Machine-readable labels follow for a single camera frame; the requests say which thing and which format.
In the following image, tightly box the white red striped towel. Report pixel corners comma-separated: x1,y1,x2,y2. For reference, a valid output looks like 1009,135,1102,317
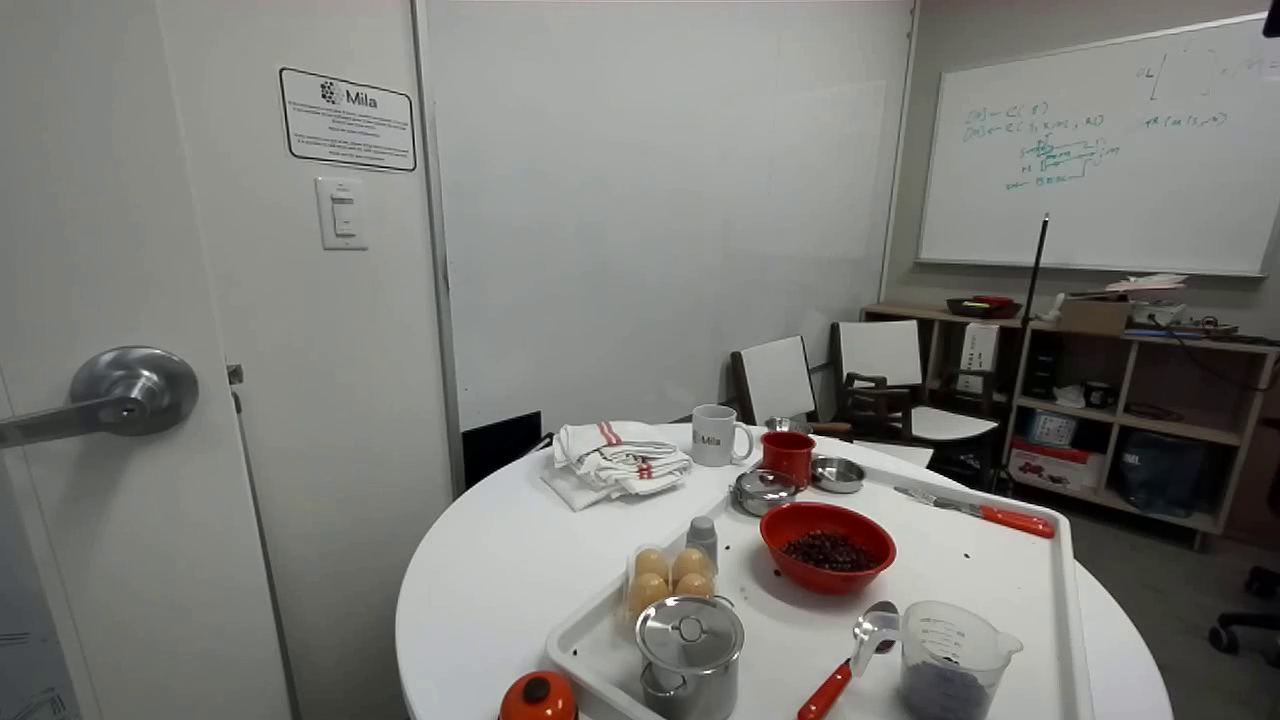
542,415,695,516

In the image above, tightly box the wall whiteboard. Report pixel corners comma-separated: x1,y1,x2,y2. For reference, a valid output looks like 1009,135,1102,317
916,11,1280,281

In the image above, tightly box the black box by wall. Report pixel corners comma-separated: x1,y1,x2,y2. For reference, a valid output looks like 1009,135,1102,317
459,409,547,491

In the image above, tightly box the small steel bowl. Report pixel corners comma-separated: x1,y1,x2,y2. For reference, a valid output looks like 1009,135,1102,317
813,455,874,494
729,462,806,518

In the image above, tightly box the red mug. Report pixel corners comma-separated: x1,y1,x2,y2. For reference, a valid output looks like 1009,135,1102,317
757,428,820,489

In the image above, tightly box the white door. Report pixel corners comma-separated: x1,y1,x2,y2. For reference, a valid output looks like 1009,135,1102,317
0,0,296,720

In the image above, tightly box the leaning white panel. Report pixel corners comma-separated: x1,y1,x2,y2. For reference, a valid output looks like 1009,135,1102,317
835,317,928,390
737,331,820,428

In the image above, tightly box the white mug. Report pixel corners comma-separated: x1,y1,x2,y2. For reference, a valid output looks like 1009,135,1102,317
689,400,759,467

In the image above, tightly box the white plastic tray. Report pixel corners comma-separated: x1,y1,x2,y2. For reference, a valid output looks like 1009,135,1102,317
542,443,1102,720

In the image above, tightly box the red white box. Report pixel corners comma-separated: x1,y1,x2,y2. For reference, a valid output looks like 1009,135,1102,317
1009,434,1107,499

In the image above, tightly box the dark brown beans pile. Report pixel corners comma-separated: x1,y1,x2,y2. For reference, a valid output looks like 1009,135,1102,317
780,527,874,576

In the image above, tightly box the white light switch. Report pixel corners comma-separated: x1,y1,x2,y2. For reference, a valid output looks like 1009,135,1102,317
315,177,371,257

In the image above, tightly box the orange handled steel spoon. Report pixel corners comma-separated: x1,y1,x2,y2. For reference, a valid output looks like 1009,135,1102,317
798,595,905,720

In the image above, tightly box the orange handled knife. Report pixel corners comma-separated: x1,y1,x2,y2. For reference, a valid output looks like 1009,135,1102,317
890,474,1064,545

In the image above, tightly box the silver door lever handle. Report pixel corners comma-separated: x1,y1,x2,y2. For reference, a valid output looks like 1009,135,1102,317
0,339,204,452

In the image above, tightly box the wooden shelf unit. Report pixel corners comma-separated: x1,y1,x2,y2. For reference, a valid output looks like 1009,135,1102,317
860,299,1280,538

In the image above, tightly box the orange bowl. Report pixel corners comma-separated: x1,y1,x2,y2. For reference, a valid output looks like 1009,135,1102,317
757,499,900,598

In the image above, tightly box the clear plastic measuring cup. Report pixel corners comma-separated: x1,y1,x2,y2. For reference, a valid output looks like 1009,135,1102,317
891,595,1029,720

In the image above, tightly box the steel pot with lid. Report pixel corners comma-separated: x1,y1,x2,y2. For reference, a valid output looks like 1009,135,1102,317
629,591,750,720

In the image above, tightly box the small glass shaker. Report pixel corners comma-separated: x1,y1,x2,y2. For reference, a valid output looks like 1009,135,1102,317
685,512,721,563

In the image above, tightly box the white wall sign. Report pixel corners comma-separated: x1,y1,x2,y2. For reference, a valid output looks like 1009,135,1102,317
276,64,422,177

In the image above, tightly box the thin black pole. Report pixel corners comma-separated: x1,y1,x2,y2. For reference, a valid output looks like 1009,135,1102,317
1017,211,1058,390

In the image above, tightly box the round orange bell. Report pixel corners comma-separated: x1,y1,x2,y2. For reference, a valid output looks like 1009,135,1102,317
495,662,584,720

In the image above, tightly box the dark bag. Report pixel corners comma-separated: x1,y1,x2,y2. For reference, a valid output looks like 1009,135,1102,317
1112,434,1213,518

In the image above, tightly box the black office chair base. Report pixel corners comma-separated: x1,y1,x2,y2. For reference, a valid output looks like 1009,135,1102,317
1206,563,1280,661

